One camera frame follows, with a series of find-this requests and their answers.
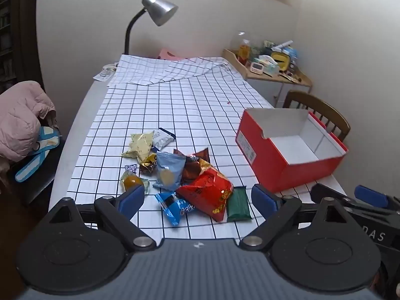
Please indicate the light blue snack packet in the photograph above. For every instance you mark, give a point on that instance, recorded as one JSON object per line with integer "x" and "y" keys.
{"x": 168, "y": 170}

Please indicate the red snack bag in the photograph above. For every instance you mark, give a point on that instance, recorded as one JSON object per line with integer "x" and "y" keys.
{"x": 206, "y": 193}

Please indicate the orange drink bottle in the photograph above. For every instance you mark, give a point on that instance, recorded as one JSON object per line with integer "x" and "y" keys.
{"x": 243, "y": 50}

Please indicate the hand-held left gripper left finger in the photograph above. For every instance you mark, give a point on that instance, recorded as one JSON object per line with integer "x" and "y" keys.
{"x": 132, "y": 198}

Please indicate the white kitchen timer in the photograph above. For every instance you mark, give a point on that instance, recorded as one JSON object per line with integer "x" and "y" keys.
{"x": 255, "y": 66}

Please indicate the clear packet with brown egg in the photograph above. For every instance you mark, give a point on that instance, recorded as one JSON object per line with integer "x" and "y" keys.
{"x": 132, "y": 181}

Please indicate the white tube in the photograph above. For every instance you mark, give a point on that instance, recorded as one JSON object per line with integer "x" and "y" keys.
{"x": 282, "y": 45}

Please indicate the white checkered tablecloth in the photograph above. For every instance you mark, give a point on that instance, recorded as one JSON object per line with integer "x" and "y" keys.
{"x": 187, "y": 106}

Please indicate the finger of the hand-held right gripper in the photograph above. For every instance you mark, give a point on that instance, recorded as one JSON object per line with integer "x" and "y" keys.
{"x": 320, "y": 190}
{"x": 372, "y": 195}

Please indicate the grey desk lamp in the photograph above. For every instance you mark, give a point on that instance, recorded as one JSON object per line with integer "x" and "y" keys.
{"x": 161, "y": 9}

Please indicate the pale yellow snack packet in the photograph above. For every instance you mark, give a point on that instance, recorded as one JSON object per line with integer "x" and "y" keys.
{"x": 140, "y": 145}

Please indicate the red cardboard box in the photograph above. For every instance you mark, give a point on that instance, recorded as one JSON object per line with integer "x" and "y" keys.
{"x": 281, "y": 175}

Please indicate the dark chair seat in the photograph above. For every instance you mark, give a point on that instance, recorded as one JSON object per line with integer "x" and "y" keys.
{"x": 34, "y": 181}

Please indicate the dark bookshelf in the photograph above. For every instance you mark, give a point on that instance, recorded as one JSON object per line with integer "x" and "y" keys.
{"x": 6, "y": 22}

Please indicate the blue white container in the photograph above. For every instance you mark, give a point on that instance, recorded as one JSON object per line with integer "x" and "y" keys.
{"x": 292, "y": 54}

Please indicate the brown foil snack packet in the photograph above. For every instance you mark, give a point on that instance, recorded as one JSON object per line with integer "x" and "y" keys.
{"x": 192, "y": 170}

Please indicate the brown wooden chair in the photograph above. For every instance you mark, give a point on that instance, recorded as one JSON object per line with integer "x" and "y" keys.
{"x": 312, "y": 100}

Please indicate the crumpled printed paper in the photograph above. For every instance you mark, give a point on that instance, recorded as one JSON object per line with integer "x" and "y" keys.
{"x": 104, "y": 72}

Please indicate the yellow tissue holder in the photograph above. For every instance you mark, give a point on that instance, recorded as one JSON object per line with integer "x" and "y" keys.
{"x": 281, "y": 59}

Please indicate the golden candy packet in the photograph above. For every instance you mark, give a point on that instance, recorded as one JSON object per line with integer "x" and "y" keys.
{"x": 148, "y": 164}

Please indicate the green white tissue pack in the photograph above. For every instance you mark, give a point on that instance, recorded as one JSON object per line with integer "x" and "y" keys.
{"x": 268, "y": 65}

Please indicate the white blue snack packet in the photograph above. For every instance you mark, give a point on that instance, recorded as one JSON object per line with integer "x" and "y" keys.
{"x": 161, "y": 139}

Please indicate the green snack packet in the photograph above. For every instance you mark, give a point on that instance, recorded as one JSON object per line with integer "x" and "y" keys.
{"x": 239, "y": 204}

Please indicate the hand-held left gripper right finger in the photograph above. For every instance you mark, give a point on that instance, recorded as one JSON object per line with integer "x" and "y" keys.
{"x": 264, "y": 198}

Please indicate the wooden top side cabinet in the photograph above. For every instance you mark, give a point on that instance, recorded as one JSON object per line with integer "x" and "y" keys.
{"x": 265, "y": 87}

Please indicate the pink pouch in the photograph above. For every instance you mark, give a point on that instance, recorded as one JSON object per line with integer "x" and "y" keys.
{"x": 165, "y": 53}

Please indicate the pink padded jacket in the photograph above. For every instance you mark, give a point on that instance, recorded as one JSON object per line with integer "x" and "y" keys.
{"x": 18, "y": 115}

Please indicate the small purple candy packet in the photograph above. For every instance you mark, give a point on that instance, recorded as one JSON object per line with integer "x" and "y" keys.
{"x": 131, "y": 168}

